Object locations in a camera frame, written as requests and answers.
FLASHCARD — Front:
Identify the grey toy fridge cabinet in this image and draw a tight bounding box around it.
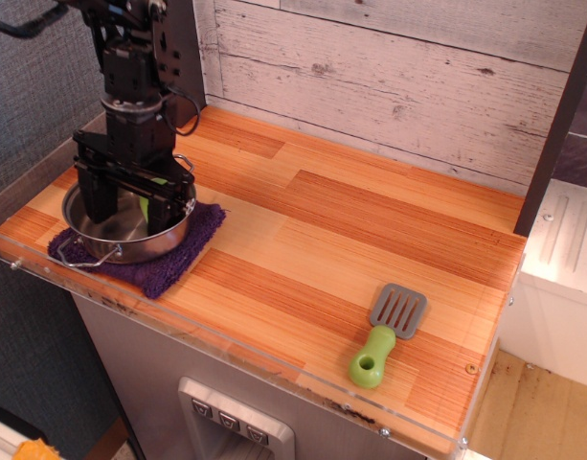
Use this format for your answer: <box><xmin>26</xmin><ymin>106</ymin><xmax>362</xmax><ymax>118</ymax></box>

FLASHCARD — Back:
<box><xmin>71</xmin><ymin>291</ymin><xmax>447</xmax><ymax>460</ymax></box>

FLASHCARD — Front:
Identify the grey green toy spatula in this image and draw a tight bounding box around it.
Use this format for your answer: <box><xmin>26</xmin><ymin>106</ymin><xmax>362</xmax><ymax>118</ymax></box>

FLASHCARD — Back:
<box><xmin>348</xmin><ymin>283</ymin><xmax>428</xmax><ymax>389</ymax></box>

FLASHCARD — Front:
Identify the orange yellow object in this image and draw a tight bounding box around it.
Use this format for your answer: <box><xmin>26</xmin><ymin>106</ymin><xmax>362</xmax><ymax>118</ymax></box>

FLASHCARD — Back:
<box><xmin>11</xmin><ymin>440</ymin><xmax>60</xmax><ymax>460</ymax></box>

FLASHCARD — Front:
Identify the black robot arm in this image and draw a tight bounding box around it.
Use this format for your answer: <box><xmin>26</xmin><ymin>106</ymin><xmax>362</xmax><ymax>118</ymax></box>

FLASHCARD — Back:
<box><xmin>65</xmin><ymin>1</ymin><xmax>194</xmax><ymax>235</ymax></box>

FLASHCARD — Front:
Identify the dark vertical post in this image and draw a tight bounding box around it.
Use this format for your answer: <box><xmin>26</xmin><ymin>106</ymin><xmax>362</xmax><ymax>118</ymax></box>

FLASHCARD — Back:
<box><xmin>514</xmin><ymin>24</ymin><xmax>587</xmax><ymax>237</ymax></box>

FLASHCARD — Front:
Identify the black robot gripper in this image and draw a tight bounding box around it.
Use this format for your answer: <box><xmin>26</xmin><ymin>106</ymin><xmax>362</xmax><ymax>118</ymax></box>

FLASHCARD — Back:
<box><xmin>73</xmin><ymin>103</ymin><xmax>194</xmax><ymax>236</ymax></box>

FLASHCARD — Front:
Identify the clear acrylic table guard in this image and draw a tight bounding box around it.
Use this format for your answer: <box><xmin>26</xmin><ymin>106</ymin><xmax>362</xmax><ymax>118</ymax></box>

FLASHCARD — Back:
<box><xmin>0</xmin><ymin>108</ymin><xmax>525</xmax><ymax>459</ymax></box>

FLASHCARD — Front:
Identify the green toy pear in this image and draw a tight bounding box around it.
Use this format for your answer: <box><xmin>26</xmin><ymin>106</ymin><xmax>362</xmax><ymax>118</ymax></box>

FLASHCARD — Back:
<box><xmin>139</xmin><ymin>177</ymin><xmax>167</xmax><ymax>221</ymax></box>

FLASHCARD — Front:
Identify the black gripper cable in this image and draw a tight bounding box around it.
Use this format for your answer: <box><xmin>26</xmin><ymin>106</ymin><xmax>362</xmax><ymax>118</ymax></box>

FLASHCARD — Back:
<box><xmin>163</xmin><ymin>85</ymin><xmax>201</xmax><ymax>138</ymax></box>

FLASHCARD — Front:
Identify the purple cloth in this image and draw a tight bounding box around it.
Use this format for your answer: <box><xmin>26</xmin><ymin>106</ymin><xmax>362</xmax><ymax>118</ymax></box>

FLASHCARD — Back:
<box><xmin>47</xmin><ymin>203</ymin><xmax>226</xmax><ymax>299</ymax></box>

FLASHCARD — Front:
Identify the stainless steel pot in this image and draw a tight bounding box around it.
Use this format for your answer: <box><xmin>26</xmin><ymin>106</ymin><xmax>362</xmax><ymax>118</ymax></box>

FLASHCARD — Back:
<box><xmin>57</xmin><ymin>153</ymin><xmax>198</xmax><ymax>268</ymax></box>

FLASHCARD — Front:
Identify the white toy sink unit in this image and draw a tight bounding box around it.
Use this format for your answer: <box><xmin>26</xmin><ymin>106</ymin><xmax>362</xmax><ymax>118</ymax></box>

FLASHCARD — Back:
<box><xmin>498</xmin><ymin>180</ymin><xmax>587</xmax><ymax>385</ymax></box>

